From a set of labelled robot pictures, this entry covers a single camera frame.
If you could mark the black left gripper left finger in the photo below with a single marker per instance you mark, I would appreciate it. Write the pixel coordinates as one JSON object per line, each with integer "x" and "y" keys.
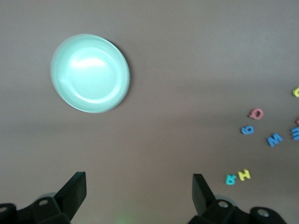
{"x": 70, "y": 193}

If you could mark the yellow foam letter H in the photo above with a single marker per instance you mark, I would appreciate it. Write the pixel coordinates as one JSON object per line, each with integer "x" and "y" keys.
{"x": 244, "y": 175}

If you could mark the blue foam letter E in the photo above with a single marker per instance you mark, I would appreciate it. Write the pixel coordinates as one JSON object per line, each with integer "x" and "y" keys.
{"x": 292, "y": 133}

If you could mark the blue foam letter W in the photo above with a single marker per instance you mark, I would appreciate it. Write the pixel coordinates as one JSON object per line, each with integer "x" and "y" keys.
{"x": 274, "y": 140}

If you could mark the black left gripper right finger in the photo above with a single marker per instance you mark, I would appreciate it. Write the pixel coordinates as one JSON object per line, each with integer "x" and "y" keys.
{"x": 203, "y": 198}

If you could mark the blue foam letter g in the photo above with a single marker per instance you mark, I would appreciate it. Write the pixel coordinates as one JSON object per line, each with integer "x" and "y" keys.
{"x": 245, "y": 130}

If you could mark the yellow foam letter u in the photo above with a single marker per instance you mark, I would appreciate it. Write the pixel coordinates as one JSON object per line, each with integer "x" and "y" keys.
{"x": 296, "y": 92}

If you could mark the red foam letter Q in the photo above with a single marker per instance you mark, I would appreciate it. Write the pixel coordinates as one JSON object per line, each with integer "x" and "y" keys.
{"x": 261, "y": 114}

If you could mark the teal foam letter R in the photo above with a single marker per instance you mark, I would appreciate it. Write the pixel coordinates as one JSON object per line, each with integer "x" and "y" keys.
{"x": 230, "y": 180}

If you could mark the pale green round plate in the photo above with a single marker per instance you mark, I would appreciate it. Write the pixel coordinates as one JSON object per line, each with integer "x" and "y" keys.
{"x": 90, "y": 74}

